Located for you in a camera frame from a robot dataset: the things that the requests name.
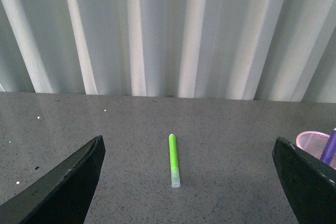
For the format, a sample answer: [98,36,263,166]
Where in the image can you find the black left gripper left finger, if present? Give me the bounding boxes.
[1,136,106,223]

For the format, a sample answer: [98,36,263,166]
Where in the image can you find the green marker pen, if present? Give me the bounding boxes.
[169,134,181,188]

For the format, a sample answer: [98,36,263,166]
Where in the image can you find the purple marker pen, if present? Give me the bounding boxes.
[320,128,335,165]

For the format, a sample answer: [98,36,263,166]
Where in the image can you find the pink mesh pen cup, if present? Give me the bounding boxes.
[296,131,335,169]

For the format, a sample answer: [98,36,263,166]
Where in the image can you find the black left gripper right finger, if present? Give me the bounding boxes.
[272,137,335,223]

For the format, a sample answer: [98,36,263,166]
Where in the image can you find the white pleated curtain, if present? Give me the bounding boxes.
[1,0,335,103]

